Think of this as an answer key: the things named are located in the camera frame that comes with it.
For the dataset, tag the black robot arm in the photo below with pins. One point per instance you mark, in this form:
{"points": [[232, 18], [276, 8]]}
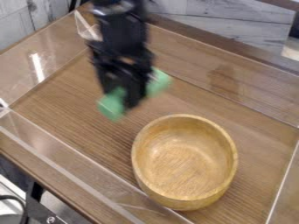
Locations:
{"points": [[120, 8]]}

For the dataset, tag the brown wooden bowl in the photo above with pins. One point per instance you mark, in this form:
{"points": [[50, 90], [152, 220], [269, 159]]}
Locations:
{"points": [[186, 160]]}

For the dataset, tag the green rectangular block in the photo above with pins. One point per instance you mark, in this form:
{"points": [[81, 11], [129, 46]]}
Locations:
{"points": [[112, 104]]}

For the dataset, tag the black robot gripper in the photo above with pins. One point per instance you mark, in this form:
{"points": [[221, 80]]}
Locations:
{"points": [[121, 53]]}

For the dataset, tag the black metal table leg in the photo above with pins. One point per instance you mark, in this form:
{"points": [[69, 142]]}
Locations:
{"points": [[35, 210]]}

